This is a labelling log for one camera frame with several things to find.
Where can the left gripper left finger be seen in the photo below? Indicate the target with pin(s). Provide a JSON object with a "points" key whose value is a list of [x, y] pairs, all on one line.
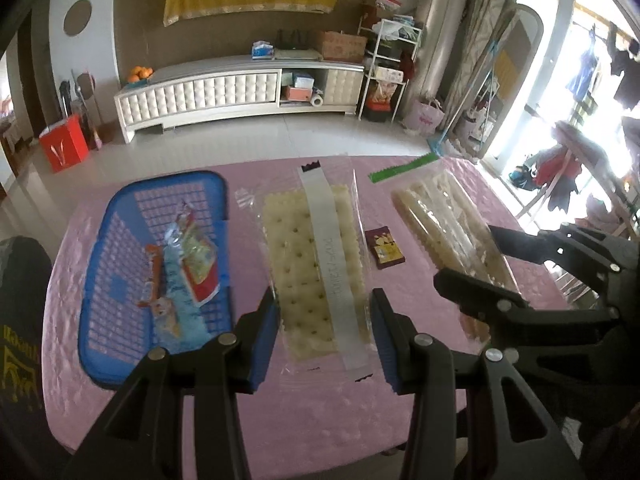
{"points": [[139, 433]]}

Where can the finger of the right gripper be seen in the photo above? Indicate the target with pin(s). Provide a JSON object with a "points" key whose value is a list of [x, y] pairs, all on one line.
{"points": [[607, 264], [513, 324]]}

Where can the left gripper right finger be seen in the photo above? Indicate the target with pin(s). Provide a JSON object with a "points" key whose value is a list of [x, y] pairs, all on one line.
{"points": [[473, 417]]}

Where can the blue plastic basket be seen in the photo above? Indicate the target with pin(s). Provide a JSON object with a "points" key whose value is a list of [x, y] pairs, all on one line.
{"points": [[114, 334]]}

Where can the green top wafer packet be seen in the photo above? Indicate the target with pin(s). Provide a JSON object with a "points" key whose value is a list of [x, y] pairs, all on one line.
{"points": [[443, 219]]}

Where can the orange noodle snack packet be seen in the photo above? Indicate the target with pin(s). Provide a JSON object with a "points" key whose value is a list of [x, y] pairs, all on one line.
{"points": [[150, 296]]}

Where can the red framed biscuit packet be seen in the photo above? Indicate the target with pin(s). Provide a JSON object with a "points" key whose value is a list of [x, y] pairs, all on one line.
{"points": [[198, 257]]}

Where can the clear cracker pack white band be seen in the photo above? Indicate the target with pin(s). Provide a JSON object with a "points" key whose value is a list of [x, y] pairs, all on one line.
{"points": [[307, 225]]}

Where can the blue striped cookie bag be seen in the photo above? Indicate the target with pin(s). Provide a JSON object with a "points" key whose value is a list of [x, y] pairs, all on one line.
{"points": [[186, 331]]}

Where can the small maroon snack sachet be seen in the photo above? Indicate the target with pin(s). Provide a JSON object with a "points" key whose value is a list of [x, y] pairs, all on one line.
{"points": [[384, 248]]}

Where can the black chair with crown print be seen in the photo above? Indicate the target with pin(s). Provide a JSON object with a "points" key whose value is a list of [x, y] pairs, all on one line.
{"points": [[25, 274]]}

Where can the pink shopping bag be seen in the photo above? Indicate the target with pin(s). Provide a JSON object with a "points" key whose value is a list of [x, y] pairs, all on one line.
{"points": [[424, 116]]}

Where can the white metal shelf rack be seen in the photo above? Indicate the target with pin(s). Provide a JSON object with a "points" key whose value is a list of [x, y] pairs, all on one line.
{"points": [[389, 60]]}

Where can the red gift box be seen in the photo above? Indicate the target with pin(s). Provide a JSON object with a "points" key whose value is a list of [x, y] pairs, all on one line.
{"points": [[64, 144]]}

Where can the cardboard box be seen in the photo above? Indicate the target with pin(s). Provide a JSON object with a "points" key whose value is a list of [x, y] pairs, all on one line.
{"points": [[336, 46]]}

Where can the white tufted tv cabinet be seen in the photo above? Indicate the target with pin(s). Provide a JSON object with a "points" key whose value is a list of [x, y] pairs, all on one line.
{"points": [[236, 87]]}

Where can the oranges on plate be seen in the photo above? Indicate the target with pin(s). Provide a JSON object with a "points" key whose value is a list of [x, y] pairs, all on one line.
{"points": [[139, 73]]}

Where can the tissue box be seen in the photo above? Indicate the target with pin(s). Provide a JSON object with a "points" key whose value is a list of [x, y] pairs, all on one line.
{"points": [[262, 50]]}

